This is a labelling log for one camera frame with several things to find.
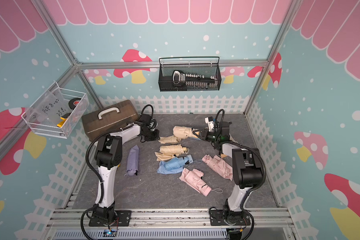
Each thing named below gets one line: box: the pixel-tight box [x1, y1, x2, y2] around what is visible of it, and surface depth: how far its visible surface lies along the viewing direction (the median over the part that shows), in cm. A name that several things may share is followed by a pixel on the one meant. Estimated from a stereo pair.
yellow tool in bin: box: [56, 117, 67, 128], surface depth 64 cm
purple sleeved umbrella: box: [124, 144, 140, 177], surface depth 91 cm
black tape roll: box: [68, 97, 82, 110], surface depth 82 cm
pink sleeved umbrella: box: [179, 168, 224, 197], surface depth 85 cm
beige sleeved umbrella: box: [173, 126, 201, 140], surface depth 92 cm
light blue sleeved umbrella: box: [157, 154, 194, 174], surface depth 91 cm
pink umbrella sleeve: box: [202, 154, 234, 181], surface depth 89 cm
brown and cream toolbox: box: [81, 100, 140, 142], surface depth 93 cm
